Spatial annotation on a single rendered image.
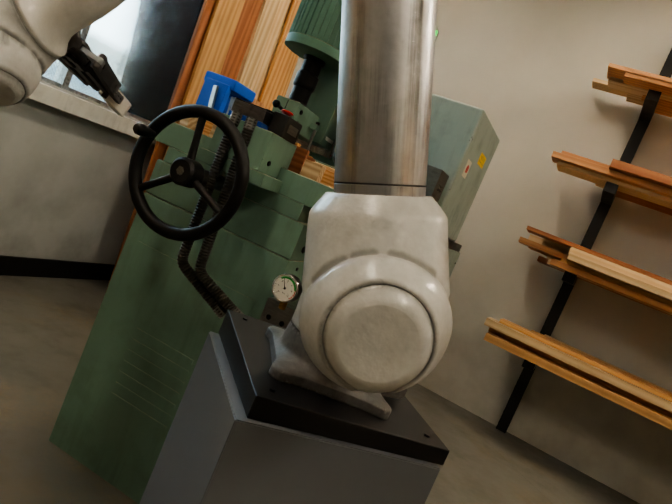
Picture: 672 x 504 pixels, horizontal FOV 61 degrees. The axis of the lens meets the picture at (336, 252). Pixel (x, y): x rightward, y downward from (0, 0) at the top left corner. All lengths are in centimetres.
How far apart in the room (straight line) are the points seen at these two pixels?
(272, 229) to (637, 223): 264
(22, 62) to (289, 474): 58
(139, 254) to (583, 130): 284
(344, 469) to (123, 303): 91
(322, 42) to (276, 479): 106
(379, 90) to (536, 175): 312
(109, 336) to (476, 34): 311
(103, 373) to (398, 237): 116
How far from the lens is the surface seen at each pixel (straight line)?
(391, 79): 58
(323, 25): 150
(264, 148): 125
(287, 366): 78
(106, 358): 158
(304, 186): 130
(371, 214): 55
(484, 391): 367
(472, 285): 364
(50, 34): 79
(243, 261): 135
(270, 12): 344
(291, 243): 130
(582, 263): 303
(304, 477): 76
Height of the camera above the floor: 88
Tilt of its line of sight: 5 degrees down
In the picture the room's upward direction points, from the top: 23 degrees clockwise
